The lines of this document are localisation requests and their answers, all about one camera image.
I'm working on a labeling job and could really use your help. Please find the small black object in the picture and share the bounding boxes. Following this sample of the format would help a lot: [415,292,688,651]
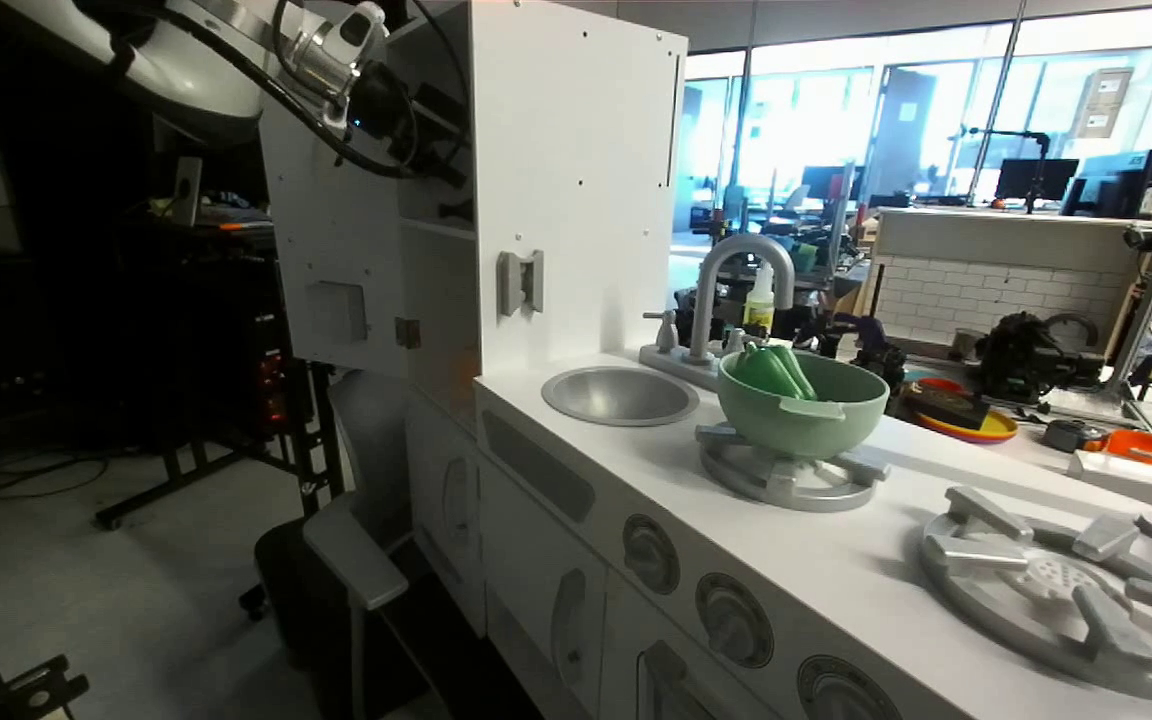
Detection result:
[1040,415,1093,457]

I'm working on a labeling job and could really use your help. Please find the grey toy faucet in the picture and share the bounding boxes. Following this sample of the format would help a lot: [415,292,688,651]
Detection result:
[636,234,804,394]

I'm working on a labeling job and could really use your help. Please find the white flat box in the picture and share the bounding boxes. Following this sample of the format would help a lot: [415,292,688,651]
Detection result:
[1072,448,1152,498]

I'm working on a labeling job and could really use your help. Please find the black monitor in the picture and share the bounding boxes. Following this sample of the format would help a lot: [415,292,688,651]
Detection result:
[992,151,1085,210]

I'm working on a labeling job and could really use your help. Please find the orange tool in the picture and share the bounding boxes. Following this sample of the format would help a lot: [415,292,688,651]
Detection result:
[1085,423,1152,474]

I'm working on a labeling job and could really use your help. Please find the framed wall picture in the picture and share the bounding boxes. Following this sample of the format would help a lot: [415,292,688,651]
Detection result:
[1067,65,1137,143]

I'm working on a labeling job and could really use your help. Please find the silver sink basin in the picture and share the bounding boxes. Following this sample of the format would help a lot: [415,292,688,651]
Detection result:
[542,364,703,431]

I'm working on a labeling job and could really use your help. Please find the grey burner grate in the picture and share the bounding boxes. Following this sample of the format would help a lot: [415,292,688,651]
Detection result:
[693,422,892,516]
[915,483,1152,710]

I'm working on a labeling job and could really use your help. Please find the yellow plate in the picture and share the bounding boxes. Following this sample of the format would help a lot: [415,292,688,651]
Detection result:
[906,372,1024,448]

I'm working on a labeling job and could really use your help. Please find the grey stove knob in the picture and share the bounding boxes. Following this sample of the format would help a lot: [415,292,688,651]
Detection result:
[793,651,906,720]
[693,569,781,678]
[617,512,683,602]

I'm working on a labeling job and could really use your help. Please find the black stand with grey top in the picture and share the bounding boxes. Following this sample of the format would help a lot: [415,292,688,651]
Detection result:
[253,493,469,720]

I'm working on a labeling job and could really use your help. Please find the green plastic toy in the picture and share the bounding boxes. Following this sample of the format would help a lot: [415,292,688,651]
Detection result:
[732,342,823,403]

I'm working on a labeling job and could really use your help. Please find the white toy kitchen unit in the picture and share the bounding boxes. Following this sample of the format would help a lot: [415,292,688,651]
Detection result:
[333,347,1152,720]

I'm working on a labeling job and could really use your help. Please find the white arched cabinet door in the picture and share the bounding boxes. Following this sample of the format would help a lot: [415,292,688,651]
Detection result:
[253,78,412,379]

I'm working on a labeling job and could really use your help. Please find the grey plastic bracket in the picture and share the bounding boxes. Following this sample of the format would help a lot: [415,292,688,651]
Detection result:
[491,247,549,320]

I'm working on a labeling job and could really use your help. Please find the white upper cabinet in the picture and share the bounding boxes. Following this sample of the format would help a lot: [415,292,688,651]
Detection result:
[379,0,693,394]

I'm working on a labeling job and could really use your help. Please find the green bowl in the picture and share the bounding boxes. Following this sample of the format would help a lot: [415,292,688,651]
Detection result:
[717,342,897,470]

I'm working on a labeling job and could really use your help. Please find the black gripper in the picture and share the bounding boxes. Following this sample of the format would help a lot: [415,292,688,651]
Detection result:
[351,56,473,185]

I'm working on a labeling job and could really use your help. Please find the black metal floor stand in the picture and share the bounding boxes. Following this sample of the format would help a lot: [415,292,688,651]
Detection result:
[91,357,339,538]

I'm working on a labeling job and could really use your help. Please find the white brick-pattern counter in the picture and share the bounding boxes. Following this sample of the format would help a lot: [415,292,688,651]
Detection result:
[871,204,1152,370]

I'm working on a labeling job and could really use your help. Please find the black bag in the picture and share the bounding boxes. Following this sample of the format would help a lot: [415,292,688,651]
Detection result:
[971,309,1113,403]

